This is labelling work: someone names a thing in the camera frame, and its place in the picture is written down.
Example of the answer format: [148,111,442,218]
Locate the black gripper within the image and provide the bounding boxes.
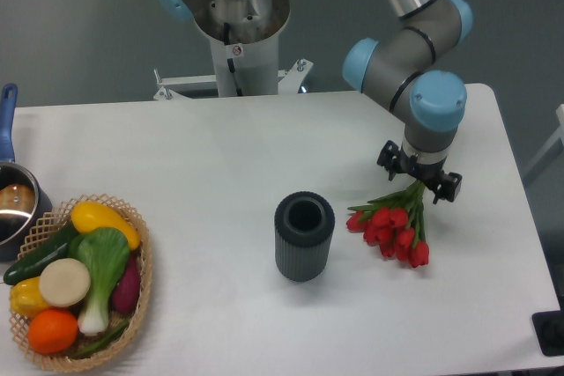
[376,140,463,204]

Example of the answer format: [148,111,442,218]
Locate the red tulip bouquet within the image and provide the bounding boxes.
[346,181,430,269]

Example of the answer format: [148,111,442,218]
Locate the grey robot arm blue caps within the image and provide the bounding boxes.
[158,0,473,201]

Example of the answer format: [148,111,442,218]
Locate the dark grey ribbed vase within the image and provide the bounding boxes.
[274,191,335,283]

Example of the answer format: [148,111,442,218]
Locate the black device at table edge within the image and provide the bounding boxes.
[531,310,563,357]

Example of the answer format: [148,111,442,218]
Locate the purple sweet potato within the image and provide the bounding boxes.
[111,256,141,314]

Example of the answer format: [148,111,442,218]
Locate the green bok choy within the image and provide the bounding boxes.
[70,227,130,336]

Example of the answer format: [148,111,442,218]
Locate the yellow squash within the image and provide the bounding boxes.
[70,201,141,251]

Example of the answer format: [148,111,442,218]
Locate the green chili pepper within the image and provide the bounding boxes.
[70,320,130,359]

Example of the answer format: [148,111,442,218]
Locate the woven wicker basket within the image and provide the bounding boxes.
[9,194,152,373]

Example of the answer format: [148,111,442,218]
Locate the beige round cookie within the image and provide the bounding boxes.
[39,258,91,307]

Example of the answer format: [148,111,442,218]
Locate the orange fruit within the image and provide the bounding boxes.
[27,308,78,355]

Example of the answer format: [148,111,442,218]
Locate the dark green cucumber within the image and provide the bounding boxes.
[4,223,78,285]

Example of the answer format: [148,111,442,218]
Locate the yellow bell pepper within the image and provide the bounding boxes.
[10,276,52,319]

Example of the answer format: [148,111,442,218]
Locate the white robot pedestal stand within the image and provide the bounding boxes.
[153,0,314,100]

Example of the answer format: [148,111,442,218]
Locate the blue handled saucepan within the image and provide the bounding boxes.
[1,84,52,262]

